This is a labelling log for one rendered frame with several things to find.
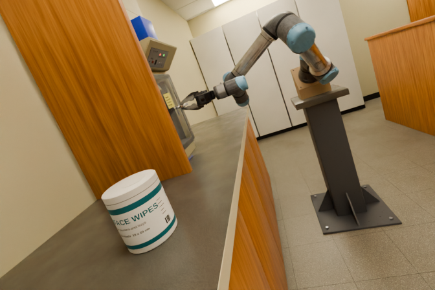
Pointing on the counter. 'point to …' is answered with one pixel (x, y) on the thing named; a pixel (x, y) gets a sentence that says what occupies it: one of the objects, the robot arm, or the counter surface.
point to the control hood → (158, 48)
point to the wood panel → (90, 70)
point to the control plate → (157, 57)
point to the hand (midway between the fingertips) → (182, 105)
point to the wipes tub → (140, 211)
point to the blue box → (143, 28)
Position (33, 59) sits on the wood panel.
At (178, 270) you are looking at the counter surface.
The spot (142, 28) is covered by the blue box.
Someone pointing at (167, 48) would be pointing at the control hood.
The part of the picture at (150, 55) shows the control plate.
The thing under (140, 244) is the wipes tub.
